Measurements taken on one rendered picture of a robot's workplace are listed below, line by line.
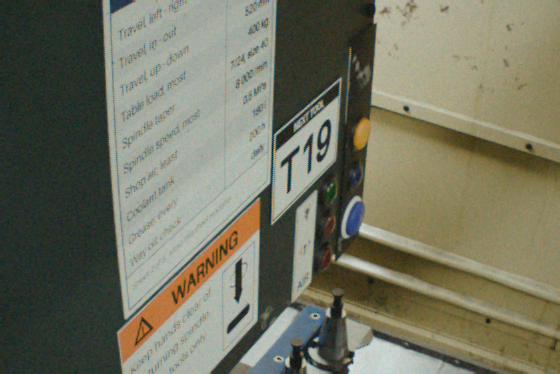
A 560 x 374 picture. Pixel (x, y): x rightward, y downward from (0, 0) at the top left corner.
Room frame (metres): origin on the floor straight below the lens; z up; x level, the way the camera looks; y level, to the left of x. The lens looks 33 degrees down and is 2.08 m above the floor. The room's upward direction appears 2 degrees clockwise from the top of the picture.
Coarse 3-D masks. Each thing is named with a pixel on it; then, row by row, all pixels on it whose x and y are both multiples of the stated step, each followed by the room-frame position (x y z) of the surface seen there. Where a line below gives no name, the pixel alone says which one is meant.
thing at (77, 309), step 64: (0, 0) 0.32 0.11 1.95; (64, 0) 0.35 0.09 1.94; (320, 0) 0.57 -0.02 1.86; (0, 64) 0.32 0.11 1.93; (64, 64) 0.35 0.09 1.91; (320, 64) 0.58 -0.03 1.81; (0, 128) 0.31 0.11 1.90; (64, 128) 0.35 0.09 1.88; (0, 192) 0.31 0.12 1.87; (64, 192) 0.34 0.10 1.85; (0, 256) 0.30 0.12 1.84; (64, 256) 0.34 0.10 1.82; (192, 256) 0.44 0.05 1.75; (0, 320) 0.30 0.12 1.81; (64, 320) 0.33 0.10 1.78; (128, 320) 0.38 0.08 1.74
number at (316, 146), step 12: (324, 120) 0.58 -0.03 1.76; (312, 132) 0.57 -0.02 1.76; (324, 132) 0.58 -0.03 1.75; (300, 144) 0.55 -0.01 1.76; (312, 144) 0.57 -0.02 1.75; (324, 144) 0.59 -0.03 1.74; (300, 156) 0.55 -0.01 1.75; (312, 156) 0.57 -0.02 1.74; (324, 156) 0.59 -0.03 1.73; (300, 168) 0.55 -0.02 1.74; (312, 168) 0.57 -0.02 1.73; (300, 180) 0.55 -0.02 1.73
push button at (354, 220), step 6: (354, 204) 0.64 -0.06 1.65; (360, 204) 0.64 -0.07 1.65; (354, 210) 0.63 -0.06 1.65; (360, 210) 0.64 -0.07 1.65; (348, 216) 0.63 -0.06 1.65; (354, 216) 0.63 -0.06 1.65; (360, 216) 0.64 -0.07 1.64; (348, 222) 0.62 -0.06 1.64; (354, 222) 0.63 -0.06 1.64; (360, 222) 0.64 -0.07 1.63; (348, 228) 0.62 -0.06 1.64; (354, 228) 0.63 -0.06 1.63; (348, 234) 0.63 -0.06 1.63; (354, 234) 0.63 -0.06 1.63
